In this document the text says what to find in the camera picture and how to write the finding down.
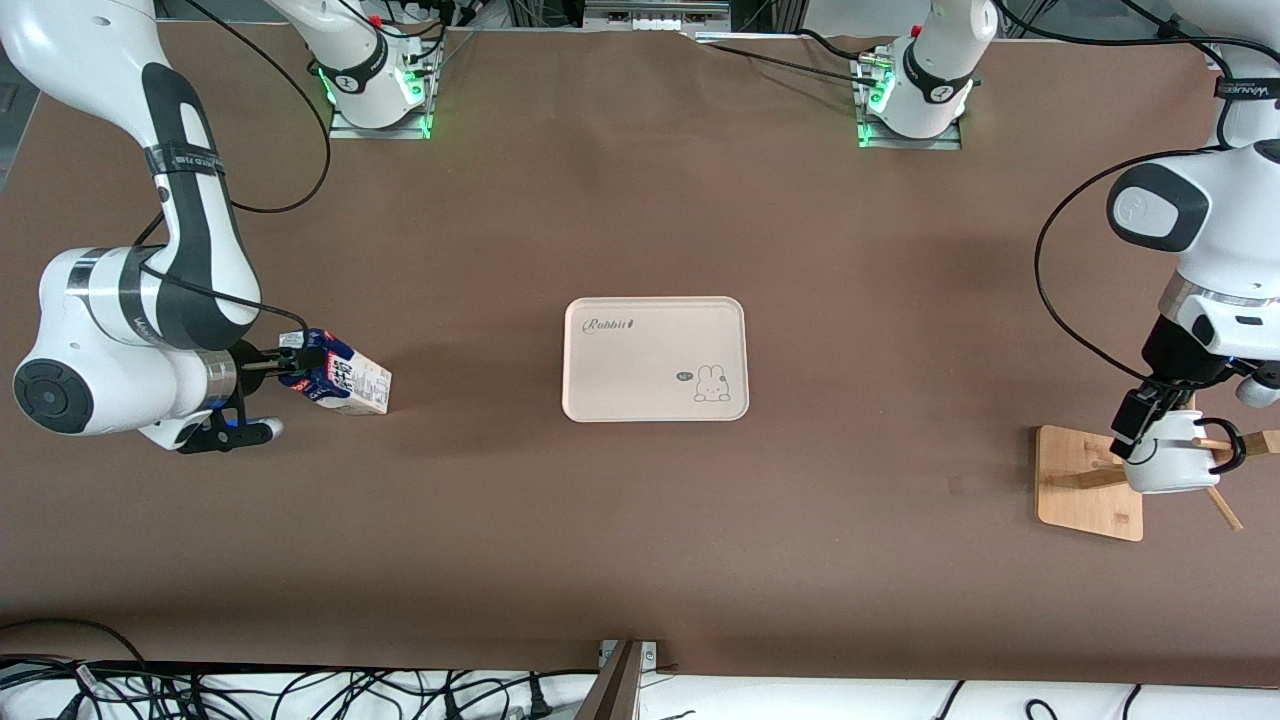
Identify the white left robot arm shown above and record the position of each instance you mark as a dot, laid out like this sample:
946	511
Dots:
935	60

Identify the black power plug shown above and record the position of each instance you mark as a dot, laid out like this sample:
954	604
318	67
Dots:
536	700

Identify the blue white milk carton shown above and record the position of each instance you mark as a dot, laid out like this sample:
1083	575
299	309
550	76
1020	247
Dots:
350	385

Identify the wooden mug stand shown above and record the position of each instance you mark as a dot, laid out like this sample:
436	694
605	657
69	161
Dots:
1085	480

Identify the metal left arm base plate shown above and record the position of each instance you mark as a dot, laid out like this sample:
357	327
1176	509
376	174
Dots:
945	143

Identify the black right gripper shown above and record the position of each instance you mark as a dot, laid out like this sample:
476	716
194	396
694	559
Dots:
247	364

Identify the silver mounting bracket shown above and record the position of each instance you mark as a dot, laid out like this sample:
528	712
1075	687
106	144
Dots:
650	655

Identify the white rabbit print tray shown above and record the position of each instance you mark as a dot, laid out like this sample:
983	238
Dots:
640	365

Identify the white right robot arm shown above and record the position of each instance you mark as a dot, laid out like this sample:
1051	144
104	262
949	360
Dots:
110	300

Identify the dark metal beam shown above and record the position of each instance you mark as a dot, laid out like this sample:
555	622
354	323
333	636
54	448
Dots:
615	690

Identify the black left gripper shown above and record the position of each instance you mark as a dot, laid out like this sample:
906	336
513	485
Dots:
1169	354

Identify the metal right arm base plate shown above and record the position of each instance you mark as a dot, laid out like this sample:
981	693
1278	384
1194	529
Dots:
345	130

